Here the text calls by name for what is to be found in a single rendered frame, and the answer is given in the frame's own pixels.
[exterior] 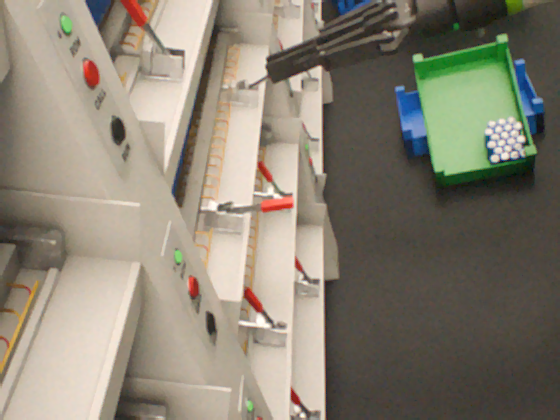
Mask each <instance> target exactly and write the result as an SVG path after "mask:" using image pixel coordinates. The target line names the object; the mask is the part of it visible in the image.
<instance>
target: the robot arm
mask: <svg viewBox="0 0 560 420"><path fill-rule="evenodd" d="M553 1H557V0H372V1H370V2H369V3H367V4H365V5H363V6H361V7H359V8H357V9H354V10H352V12H350V13H348V14H346V15H344V16H342V17H340V18H338V19H336V20H333V21H331V22H329V23H327V24H325V25H323V26H321V27H319V29H318V30H319V34H317V35H316V36H315V37H314V38H311V39H308V40H306V41H303V42H301V43H298V44H296V45H293V46H291V47H287V48H285V49H282V50H280V52H278V53H275V54H273V55H270V56H267V57H265V61H266V63H265V64H264V68H265V70H266V72H267V75H269V77H270V79H271V81H272V83H273V84H277V83H279V82H282V81H284V80H287V79H289V78H293V77H295V76H298V75H300V73H303V72H305V71H308V70H310V69H313V68H316V67H319V66H321V67H323V68H324V70H325V71H326V72H328V71H331V70H335V69H339V68H342V67H346V66H350V65H353V64H356V63H361V62H364V61H368V60H371V59H375V58H378V57H385V55H394V54H397V53H398V52H399V51H400V50H399V47H398V43H399V42H400V41H402V40H406V39H408V38H410V37H411V35H413V34H415V33H416V32H418V31H421V32H423V35H424V38H425V39H427V40H430V39H432V38H434V37H435V36H438V35H440V34H444V33H446V32H449V31H452V30H454V26H453V25H454V24H457V23H458V25H459V28H460V31H461V32H462V33H466V32H468V33H470V32H473V31H476V33H477V36H478V37H480V36H483V35H484V34H486V32H484V30H485V29H483V28H485V27H487V26H490V25H491V24H492V23H493V22H496V20H499V19H501V18H505V17H508V16H510V15H513V14H516V13H518V12H521V11H525V10H527V9H530V8H533V7H537V6H540V4H545V3H548V2H553Z"/></svg>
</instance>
